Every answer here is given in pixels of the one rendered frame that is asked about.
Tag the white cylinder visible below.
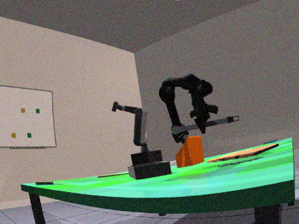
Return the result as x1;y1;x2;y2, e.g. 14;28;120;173
170;161;177;167

